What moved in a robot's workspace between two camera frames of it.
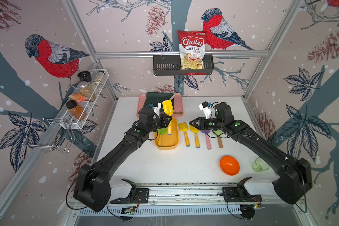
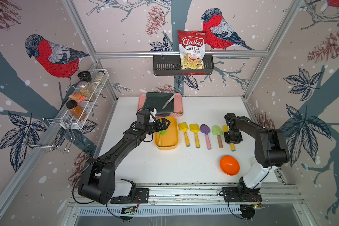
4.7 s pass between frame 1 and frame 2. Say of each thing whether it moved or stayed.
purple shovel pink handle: stayed
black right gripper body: moved
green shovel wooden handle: stayed
